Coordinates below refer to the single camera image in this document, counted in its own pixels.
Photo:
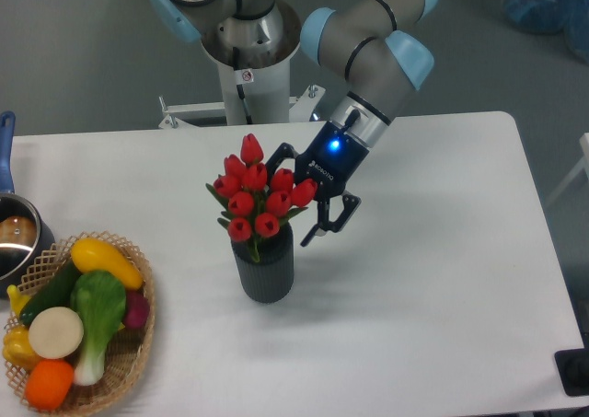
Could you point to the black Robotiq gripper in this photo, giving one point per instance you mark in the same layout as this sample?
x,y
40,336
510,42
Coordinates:
x,y
333,159

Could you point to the red tulip bouquet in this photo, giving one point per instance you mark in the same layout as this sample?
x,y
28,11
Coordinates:
x,y
257,204

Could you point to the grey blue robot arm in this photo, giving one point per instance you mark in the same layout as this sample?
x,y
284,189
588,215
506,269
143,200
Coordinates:
x,y
368,46

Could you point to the dark grey ribbed vase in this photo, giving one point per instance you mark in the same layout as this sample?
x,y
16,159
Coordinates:
x,y
272,278

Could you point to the purple red radish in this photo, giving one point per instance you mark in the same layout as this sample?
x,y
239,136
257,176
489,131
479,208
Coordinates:
x,y
136,312

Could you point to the yellow squash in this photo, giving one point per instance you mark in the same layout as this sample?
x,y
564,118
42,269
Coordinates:
x,y
91,254

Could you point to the green bok choy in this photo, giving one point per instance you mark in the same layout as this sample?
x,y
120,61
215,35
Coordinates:
x,y
99,299

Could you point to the woven wicker basket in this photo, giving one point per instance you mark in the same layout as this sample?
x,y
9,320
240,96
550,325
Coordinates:
x,y
128,351

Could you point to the white furniture leg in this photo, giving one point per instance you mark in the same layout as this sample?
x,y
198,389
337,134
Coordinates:
x,y
577,173

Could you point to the blue plastic bag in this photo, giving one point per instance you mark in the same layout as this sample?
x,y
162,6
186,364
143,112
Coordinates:
x,y
568,17

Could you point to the green cucumber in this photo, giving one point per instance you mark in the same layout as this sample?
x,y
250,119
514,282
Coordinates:
x,y
55,293

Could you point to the cream round radish slice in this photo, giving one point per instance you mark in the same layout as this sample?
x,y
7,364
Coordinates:
x,y
56,333

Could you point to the black device at table edge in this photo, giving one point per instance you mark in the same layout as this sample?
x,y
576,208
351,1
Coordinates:
x,y
573,370

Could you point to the yellow banana tip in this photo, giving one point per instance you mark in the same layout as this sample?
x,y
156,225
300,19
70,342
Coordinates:
x,y
17,299

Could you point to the orange fruit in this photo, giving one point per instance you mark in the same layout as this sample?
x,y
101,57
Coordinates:
x,y
48,384

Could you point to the yellow bell pepper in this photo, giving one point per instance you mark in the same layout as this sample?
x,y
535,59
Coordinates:
x,y
17,349

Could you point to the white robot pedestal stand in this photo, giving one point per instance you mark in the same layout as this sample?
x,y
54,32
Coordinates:
x,y
253,61

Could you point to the blue handled steel saucepan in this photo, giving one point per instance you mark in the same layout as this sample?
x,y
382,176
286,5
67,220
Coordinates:
x,y
24,235

